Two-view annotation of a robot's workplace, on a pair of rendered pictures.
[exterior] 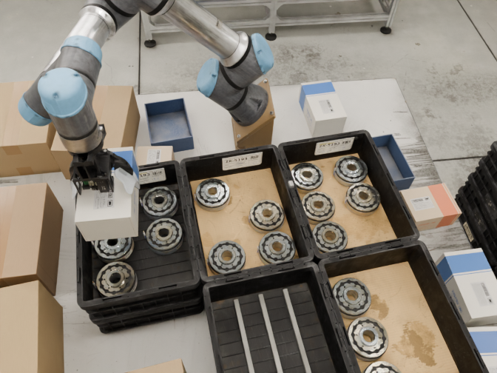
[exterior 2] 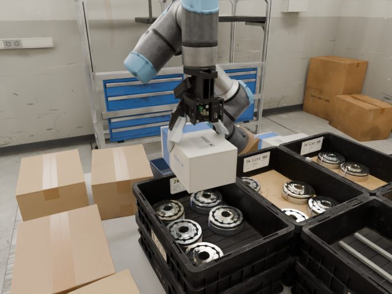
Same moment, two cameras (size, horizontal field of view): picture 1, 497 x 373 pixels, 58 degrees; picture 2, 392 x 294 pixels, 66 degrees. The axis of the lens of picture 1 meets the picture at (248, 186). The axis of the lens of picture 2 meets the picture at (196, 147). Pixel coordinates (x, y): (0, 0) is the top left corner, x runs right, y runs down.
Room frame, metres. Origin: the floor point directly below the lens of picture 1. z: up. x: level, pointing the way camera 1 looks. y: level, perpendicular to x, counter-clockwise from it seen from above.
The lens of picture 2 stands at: (-0.08, 0.49, 1.42)
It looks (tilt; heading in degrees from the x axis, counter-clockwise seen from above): 25 degrees down; 346
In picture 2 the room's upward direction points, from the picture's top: straight up
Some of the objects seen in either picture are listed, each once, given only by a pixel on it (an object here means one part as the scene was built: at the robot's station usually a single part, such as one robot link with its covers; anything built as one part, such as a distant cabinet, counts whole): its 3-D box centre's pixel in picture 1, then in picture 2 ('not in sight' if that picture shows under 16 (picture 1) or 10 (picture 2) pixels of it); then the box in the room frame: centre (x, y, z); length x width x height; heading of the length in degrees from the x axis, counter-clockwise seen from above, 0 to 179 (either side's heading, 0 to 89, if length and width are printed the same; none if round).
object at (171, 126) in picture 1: (168, 126); (172, 172); (1.12, 0.30, 0.74); 0.20 x 0.15 x 0.07; 16
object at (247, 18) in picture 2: not in sight; (202, 20); (2.91, -0.31, 1.32); 1.20 x 0.45 x 0.06; 99
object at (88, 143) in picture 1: (82, 133); (200, 56); (0.56, 0.32, 1.33); 0.08 x 0.08 x 0.05
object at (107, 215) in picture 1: (109, 192); (195, 153); (0.58, 0.33, 1.09); 0.20 x 0.12 x 0.09; 9
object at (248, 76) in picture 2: not in sight; (225, 98); (2.71, -0.50, 0.60); 0.72 x 0.03 x 0.56; 99
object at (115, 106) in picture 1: (99, 132); (122, 178); (1.03, 0.53, 0.78); 0.30 x 0.22 x 0.16; 3
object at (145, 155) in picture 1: (154, 171); not in sight; (0.91, 0.32, 0.74); 0.16 x 0.12 x 0.07; 4
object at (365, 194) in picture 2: (242, 208); (284, 179); (0.66, 0.01, 0.92); 0.40 x 0.30 x 0.02; 15
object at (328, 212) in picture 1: (318, 205); not in sight; (0.72, -0.21, 0.86); 0.10 x 0.10 x 0.01
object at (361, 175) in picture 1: (351, 168); (331, 157); (0.87, -0.32, 0.86); 0.10 x 0.10 x 0.01
